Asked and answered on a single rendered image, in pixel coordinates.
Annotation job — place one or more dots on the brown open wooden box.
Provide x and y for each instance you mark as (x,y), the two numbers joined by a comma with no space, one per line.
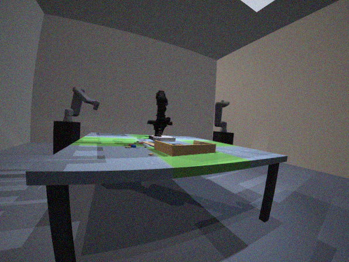
(184,147)

